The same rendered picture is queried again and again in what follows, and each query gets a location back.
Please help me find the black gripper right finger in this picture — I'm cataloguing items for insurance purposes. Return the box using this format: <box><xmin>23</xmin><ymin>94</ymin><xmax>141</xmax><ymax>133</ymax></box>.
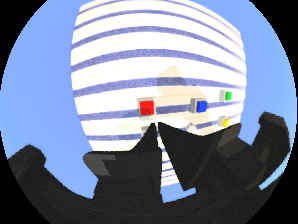
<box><xmin>157</xmin><ymin>121</ymin><xmax>242</xmax><ymax>192</ymax></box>

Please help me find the red button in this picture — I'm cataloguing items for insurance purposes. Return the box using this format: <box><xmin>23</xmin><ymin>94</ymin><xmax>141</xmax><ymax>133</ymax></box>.
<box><xmin>137</xmin><ymin>97</ymin><xmax>156</xmax><ymax>117</ymax></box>

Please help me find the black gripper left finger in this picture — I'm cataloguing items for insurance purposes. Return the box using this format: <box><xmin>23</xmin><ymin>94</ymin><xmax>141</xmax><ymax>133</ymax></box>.
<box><xmin>82</xmin><ymin>121</ymin><xmax>164</xmax><ymax>194</ymax></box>

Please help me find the blue button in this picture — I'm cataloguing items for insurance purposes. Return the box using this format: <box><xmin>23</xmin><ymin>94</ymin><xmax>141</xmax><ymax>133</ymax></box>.
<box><xmin>190</xmin><ymin>97</ymin><xmax>208</xmax><ymax>113</ymax></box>

